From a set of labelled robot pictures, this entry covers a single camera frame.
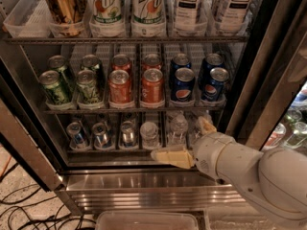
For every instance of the left 7up can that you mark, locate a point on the left 7up can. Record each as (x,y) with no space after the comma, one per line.
(106,11)

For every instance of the empty clear shelf tray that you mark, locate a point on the empty clear shelf tray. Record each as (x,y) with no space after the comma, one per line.
(29,18)

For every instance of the right 7up can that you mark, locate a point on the right 7up can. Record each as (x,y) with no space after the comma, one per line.
(147,11)

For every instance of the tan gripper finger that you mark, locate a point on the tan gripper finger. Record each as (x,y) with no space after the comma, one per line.
(204,126)
(176,156)

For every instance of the front left pepsi can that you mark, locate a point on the front left pepsi can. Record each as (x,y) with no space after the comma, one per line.
(183,85)

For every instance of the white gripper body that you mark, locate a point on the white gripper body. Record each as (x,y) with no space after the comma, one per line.
(213,153)

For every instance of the rear right green can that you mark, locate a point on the rear right green can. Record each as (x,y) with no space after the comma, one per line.
(91,62)

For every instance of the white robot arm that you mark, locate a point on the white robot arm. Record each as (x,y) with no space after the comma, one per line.
(273,182)

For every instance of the right tea bottle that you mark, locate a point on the right tea bottle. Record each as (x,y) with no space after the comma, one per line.
(229,15)

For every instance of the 7up can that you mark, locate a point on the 7up can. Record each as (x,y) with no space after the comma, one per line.
(106,11)
(147,11)

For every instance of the rear left pepsi can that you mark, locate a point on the rear left pepsi can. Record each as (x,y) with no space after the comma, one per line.
(178,61)

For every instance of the right clear plastic bin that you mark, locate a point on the right clear plastic bin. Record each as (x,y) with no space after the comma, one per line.
(235,218)

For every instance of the clear plastic bin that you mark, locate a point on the clear plastic bin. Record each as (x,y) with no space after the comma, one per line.
(124,220)
(235,218)

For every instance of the rear right pepsi can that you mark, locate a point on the rear right pepsi can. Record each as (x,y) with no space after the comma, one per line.
(208,63)

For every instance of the left tea bottle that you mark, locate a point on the left tea bottle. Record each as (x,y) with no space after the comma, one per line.
(187,14)

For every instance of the left blue silver can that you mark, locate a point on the left blue silver can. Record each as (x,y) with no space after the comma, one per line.
(77,133)

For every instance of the tall gold can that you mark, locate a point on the tall gold can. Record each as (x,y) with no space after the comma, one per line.
(67,13)

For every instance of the front right green can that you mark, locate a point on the front right green can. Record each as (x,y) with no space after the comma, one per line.
(88,87)

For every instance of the pepsi can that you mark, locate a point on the pepsi can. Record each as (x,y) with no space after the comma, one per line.
(214,85)
(183,85)
(178,61)
(208,63)

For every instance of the steel fridge frame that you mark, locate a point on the steel fridge frame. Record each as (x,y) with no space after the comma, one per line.
(90,182)

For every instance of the middle water bottle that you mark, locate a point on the middle water bottle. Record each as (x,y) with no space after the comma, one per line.
(178,130)

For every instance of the front left green can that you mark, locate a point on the front left green can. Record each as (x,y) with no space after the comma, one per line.
(55,88)

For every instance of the glass fridge door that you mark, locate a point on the glass fridge door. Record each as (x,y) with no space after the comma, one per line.
(272,71)

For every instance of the green can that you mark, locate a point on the green can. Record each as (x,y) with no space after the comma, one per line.
(88,87)
(55,88)
(61,65)
(91,62)

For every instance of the blue silver can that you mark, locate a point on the blue silver can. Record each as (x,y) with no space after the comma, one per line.
(102,138)
(77,133)

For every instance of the red coke can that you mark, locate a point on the red coke can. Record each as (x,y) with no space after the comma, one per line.
(152,81)
(119,86)
(121,62)
(150,61)

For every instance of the tea bottle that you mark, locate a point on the tea bottle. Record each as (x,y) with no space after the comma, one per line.
(229,15)
(187,14)

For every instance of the rear left green can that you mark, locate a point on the rear left green can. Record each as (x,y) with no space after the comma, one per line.
(61,65)

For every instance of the left water bottle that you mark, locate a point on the left water bottle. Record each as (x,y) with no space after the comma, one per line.
(150,136)

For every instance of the front right pepsi can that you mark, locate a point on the front right pepsi can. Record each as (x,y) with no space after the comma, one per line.
(214,85)

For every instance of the left clear plastic bin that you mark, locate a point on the left clear plastic bin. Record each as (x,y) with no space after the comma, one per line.
(124,220)

